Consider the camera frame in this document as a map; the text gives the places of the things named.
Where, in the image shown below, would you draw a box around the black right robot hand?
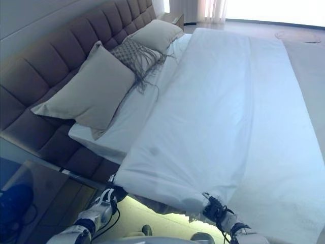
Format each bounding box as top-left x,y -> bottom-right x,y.
202,193 -> 230,226

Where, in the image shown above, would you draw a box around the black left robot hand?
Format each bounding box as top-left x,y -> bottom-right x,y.
106,174 -> 128,204

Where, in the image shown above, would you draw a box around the white duvet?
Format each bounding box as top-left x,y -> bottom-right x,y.
113,27 -> 321,217

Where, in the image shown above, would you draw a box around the brown upholstered bed base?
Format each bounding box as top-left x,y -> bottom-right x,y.
38,124 -> 133,184

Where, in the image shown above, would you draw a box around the white fitted bed sheet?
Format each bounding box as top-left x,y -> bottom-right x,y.
68,33 -> 193,163

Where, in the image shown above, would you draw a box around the beige bed pillow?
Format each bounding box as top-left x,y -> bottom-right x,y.
30,40 -> 136,141
128,19 -> 185,53

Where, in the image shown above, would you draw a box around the glass-topped wooden nightstand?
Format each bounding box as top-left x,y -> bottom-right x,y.
0,160 -> 107,244

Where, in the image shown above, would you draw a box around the blue object on nightstand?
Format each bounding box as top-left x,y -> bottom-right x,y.
0,183 -> 35,231

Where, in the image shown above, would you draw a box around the grey fringed woven cushion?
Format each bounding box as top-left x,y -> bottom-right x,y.
110,37 -> 178,95

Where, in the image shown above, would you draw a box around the brown tufted headboard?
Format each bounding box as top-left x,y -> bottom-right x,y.
0,0 -> 163,184

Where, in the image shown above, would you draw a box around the small wooden nightstand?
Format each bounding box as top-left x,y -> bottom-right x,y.
162,11 -> 185,28

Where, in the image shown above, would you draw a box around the sheer window curtain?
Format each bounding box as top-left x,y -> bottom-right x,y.
169,0 -> 227,23

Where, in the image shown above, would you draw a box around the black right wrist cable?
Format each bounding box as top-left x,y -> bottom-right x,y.
215,205 -> 236,244

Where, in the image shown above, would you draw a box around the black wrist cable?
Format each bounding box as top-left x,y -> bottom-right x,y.
215,205 -> 236,244
108,199 -> 122,231

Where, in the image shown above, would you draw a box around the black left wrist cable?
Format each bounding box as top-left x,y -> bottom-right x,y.
108,199 -> 122,231

